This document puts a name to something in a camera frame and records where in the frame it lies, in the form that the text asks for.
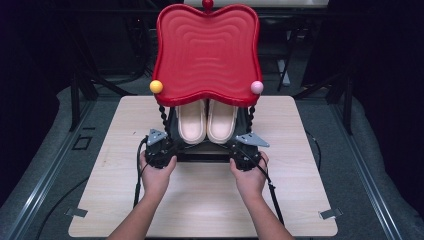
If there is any grey metal table bracket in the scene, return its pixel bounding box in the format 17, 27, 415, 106
317, 207, 344, 221
64, 207, 89, 219

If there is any thin black cable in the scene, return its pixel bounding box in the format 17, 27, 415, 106
305, 130, 322, 172

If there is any person's left hand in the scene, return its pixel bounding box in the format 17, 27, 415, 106
139, 150, 178, 201

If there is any black metal stand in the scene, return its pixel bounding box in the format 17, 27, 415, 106
293, 71, 355, 136
68, 66, 138, 133

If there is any cream clog shoe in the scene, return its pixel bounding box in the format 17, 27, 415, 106
176, 99, 208, 146
206, 99, 239, 145

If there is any light background table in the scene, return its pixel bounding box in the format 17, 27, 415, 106
183, 0, 330, 9

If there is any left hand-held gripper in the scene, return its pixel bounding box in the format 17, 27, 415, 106
144, 128, 184, 170

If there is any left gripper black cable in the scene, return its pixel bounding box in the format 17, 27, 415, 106
132, 135, 150, 209

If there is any person's right hand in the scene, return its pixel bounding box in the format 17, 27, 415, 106
229, 151, 270, 201

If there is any red and black shoe rack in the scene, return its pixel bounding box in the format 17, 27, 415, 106
149, 0, 265, 164

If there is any grey metal floor rail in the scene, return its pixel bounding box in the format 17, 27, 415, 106
3, 99, 98, 240
329, 99, 404, 240

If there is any black floor cable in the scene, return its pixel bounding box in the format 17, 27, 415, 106
34, 178, 90, 240

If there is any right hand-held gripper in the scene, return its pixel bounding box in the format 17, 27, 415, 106
228, 133, 270, 172

